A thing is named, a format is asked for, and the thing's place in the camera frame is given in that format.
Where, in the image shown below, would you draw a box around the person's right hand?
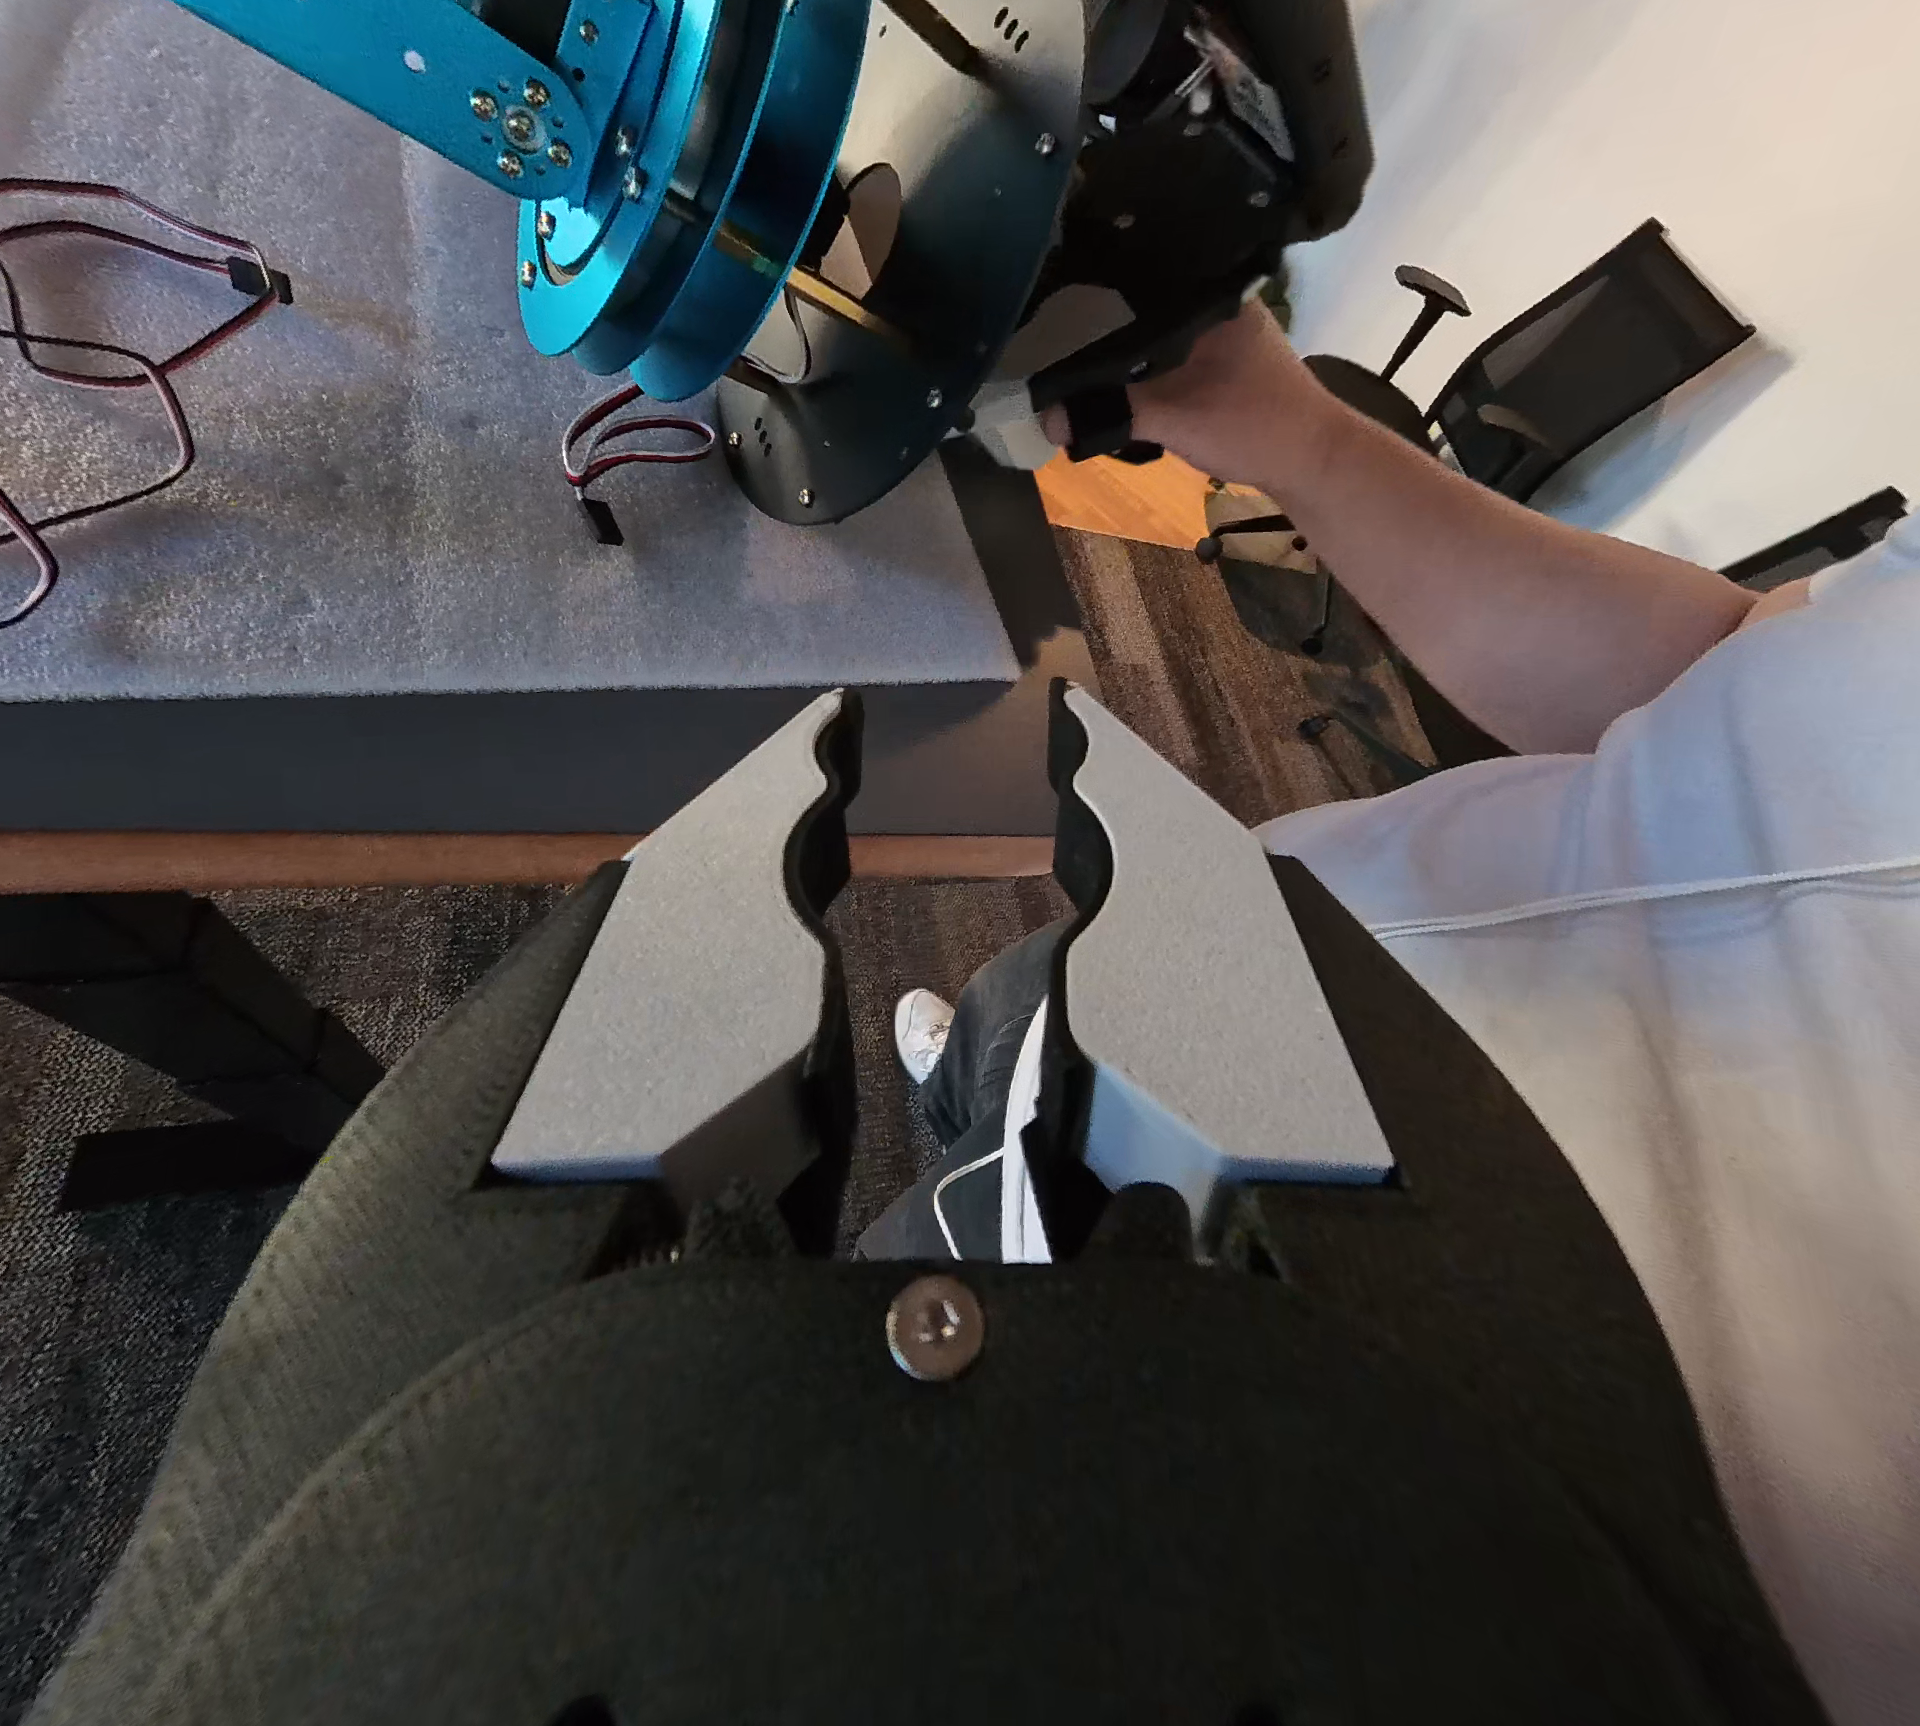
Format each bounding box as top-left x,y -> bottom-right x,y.
1126,300 -> 1347,489

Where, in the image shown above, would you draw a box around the person's white shoe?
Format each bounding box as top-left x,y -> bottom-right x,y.
894,988 -> 961,1087

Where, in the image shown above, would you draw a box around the short red servo cable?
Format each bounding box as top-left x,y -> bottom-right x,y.
558,384 -> 719,548

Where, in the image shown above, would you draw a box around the white drawstring cord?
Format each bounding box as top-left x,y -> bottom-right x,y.
1372,857 -> 1920,942

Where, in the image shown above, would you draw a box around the blue and black toy robot arm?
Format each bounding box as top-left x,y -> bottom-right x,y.
0,0 -> 1093,531

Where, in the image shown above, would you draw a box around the long red servo cable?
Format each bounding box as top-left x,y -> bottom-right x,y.
0,180 -> 294,628

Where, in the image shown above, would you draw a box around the black padded office chair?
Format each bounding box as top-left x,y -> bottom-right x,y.
1080,0 -> 1379,654

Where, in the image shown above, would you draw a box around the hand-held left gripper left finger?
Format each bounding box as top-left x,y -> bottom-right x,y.
490,689 -> 866,1259

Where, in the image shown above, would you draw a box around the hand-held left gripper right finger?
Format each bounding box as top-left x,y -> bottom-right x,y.
1046,682 -> 1399,1267

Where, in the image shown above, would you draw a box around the grey foam mat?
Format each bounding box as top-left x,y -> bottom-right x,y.
0,0 -> 1026,706

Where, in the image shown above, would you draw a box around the person's right forearm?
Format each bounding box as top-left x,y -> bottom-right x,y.
1275,352 -> 1768,761

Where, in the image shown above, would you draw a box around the person's dark pants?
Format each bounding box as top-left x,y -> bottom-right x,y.
852,921 -> 1064,1267

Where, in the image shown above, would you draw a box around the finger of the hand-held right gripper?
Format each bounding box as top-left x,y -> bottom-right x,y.
1026,288 -> 1145,393

